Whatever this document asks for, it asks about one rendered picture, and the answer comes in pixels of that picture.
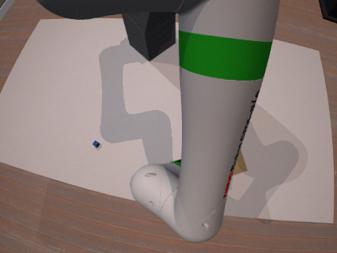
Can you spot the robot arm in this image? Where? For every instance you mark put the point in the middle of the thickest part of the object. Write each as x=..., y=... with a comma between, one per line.
x=224, y=47

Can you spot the tan square mat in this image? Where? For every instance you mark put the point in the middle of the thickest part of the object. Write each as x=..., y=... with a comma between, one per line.
x=240, y=165

